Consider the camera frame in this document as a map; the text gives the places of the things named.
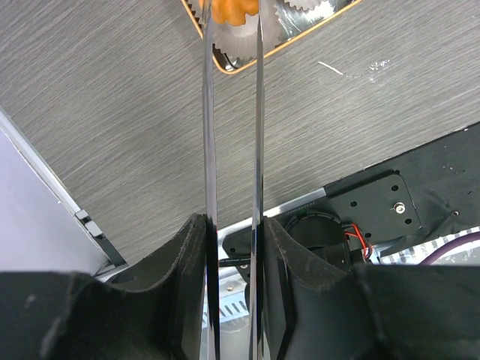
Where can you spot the gold cookie tin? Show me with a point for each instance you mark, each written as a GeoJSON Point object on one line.
{"type": "Point", "coordinates": [291, 30]}

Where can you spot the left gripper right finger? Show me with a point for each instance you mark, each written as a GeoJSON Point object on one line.
{"type": "Point", "coordinates": [316, 311]}

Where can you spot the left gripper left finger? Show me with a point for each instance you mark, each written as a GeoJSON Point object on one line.
{"type": "Point", "coordinates": [152, 310]}

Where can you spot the aluminium frame rail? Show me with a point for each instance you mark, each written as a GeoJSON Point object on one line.
{"type": "Point", "coordinates": [43, 229]}

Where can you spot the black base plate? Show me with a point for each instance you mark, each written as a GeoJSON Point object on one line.
{"type": "Point", "coordinates": [400, 211]}

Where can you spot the orange flower cookie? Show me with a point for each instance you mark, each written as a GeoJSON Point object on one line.
{"type": "Point", "coordinates": [233, 12]}

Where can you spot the metal tongs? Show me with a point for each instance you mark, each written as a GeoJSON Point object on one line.
{"type": "Point", "coordinates": [256, 348]}

